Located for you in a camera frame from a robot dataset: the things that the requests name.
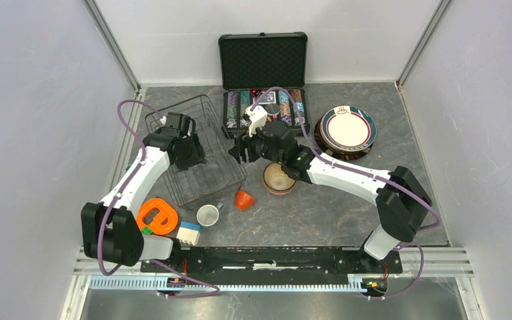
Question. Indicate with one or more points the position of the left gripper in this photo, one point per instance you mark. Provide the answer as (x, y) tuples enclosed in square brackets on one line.
[(197, 156)]

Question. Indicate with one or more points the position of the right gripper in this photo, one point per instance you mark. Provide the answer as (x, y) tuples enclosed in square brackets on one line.
[(238, 151)]

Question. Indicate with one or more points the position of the white plate teal rim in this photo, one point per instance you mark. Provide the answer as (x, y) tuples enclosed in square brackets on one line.
[(348, 128)]

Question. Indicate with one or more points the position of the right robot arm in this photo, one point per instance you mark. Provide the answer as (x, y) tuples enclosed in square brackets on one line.
[(402, 203)]

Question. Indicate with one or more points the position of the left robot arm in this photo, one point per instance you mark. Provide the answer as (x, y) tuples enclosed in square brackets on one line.
[(109, 227)]

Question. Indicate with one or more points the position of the tan ceramic bowl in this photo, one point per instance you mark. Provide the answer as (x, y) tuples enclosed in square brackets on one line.
[(276, 181)]

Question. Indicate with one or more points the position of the silver round dealer button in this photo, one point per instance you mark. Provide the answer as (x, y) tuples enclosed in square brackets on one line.
[(272, 109)]

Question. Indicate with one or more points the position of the orange small cup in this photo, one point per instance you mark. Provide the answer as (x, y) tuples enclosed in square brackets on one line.
[(243, 200)]

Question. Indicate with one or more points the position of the white mug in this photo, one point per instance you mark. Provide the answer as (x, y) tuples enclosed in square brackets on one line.
[(208, 215)]

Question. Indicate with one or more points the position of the orange tape dispenser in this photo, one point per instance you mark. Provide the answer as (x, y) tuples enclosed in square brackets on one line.
[(158, 215)]

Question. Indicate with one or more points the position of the black poker chip case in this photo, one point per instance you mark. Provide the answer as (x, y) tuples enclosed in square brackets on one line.
[(271, 62)]

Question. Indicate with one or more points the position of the blue white toy block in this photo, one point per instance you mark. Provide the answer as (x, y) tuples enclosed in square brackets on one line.
[(189, 233)]

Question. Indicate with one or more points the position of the green dice block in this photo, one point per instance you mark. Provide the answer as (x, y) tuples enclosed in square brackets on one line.
[(146, 231)]

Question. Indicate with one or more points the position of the dark brown bottom plate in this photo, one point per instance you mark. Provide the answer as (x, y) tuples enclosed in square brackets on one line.
[(340, 155)]

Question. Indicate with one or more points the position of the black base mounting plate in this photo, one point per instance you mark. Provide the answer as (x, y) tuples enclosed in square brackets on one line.
[(279, 265)]

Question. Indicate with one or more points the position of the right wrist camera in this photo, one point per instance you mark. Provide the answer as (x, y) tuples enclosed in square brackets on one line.
[(257, 118)]

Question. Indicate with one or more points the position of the black wire dish rack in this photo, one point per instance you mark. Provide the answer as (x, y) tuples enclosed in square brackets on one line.
[(210, 181)]

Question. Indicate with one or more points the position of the white cable duct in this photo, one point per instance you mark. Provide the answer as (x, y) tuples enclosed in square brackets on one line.
[(164, 283)]

